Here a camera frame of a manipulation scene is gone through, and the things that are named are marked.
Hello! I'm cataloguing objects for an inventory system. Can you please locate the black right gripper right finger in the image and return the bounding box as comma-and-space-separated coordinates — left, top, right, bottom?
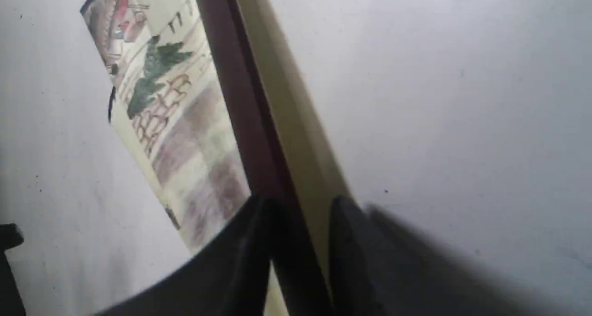
329, 196, 509, 316

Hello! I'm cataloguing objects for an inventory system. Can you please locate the painted paper folding fan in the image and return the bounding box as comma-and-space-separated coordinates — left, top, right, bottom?
80, 0, 336, 316

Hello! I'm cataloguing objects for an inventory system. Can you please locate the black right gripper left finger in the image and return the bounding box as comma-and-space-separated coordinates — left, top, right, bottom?
100, 196, 275, 316

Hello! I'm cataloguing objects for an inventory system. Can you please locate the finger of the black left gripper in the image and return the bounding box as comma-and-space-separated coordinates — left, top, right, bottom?
0, 223, 26, 316

